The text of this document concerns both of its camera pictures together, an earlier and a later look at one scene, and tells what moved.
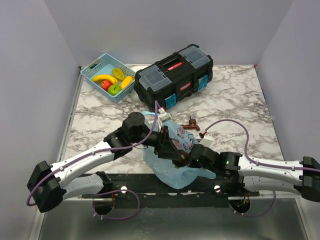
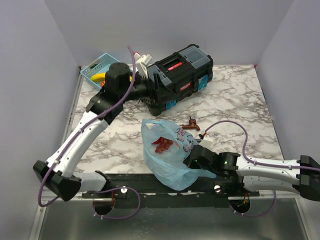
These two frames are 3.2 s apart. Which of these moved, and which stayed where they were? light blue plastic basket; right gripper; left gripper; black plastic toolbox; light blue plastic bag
Moved: light blue plastic bag; left gripper
Stayed: black plastic toolbox; light blue plastic basket; right gripper
